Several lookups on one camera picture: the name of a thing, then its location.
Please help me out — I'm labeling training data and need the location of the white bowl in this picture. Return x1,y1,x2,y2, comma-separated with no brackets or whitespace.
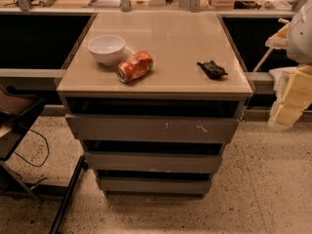
88,35,125,65

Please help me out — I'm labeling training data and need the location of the dark cart on left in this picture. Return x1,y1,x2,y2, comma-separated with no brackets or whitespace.
0,87,86,234

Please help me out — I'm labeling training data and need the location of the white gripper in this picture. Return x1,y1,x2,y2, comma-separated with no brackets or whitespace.
265,23,312,131

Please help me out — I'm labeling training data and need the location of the grey middle drawer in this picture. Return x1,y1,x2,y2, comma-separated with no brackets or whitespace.
84,152,221,174

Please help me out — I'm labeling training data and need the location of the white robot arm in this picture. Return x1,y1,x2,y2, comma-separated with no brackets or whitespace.
265,0,312,131

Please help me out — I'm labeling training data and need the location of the crushed orange soda can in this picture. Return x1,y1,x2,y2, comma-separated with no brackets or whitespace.
116,51,153,83

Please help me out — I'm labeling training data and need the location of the grey bottom drawer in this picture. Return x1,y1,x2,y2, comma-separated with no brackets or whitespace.
97,177,212,194

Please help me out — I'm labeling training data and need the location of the grey drawer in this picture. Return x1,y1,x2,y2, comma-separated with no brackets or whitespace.
65,114,238,143
84,152,221,174
97,177,212,194

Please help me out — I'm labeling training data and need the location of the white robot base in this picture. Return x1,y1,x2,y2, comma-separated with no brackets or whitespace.
269,66,295,92

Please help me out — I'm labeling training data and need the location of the grey drawer cabinet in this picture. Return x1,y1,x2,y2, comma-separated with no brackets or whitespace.
56,11,254,200

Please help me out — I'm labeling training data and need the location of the grey top drawer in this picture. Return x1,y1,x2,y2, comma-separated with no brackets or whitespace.
65,114,238,143

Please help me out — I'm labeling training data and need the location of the white rod with cap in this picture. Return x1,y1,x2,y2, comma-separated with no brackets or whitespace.
253,19,290,72

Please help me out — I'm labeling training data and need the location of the black floor cable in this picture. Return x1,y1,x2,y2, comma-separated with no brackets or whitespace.
13,127,51,169

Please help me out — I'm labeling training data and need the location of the black crumpled wrapper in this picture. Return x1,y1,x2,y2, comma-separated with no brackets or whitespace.
198,60,227,80

